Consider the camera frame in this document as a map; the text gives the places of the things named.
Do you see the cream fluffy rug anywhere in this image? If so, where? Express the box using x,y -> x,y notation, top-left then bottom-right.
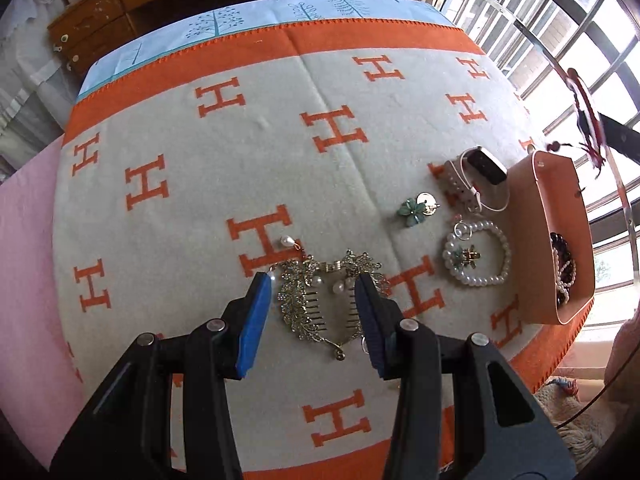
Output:
532,377 -> 616,471

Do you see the pink cloth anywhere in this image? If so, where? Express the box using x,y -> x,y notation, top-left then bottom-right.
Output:
602,317 -> 640,413

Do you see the teal flower brooch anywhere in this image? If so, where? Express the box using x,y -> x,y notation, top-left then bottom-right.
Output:
400,191 -> 442,228

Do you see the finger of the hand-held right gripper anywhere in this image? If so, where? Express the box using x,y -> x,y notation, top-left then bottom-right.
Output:
599,113 -> 640,167

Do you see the gold rhinestone hair comb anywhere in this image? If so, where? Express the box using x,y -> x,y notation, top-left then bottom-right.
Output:
267,235 -> 393,361

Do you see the orange and grey patterned blanket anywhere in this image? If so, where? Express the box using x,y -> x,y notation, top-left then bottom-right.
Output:
52,19 -> 593,480

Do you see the smartwatch with pink strap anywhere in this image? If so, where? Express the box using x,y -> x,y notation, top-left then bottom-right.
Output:
442,146 -> 511,213

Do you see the white pearl bracelet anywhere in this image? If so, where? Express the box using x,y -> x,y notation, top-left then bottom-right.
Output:
441,220 -> 512,288

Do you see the metal window grille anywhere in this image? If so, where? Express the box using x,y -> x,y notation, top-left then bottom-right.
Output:
425,0 -> 640,331

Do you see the pink jewelry tray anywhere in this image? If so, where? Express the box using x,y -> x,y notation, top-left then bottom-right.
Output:
510,149 -> 597,326

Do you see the pink sheet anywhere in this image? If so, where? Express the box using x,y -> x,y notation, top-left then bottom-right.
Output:
0,147 -> 86,471

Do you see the white curtain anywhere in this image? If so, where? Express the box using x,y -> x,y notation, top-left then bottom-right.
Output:
0,0 -> 68,181

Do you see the gold pin brooch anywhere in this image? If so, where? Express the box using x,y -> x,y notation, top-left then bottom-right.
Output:
451,221 -> 483,268

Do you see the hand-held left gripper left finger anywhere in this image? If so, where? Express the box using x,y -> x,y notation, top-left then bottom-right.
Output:
50,271 -> 275,480

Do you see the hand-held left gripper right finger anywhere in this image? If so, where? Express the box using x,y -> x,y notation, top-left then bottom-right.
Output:
352,271 -> 578,480

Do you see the dark bead bracelet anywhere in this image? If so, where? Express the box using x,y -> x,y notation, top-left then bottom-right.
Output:
550,232 -> 578,309

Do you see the blue plant print sheet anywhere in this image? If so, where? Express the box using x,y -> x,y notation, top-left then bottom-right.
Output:
77,0 -> 453,101

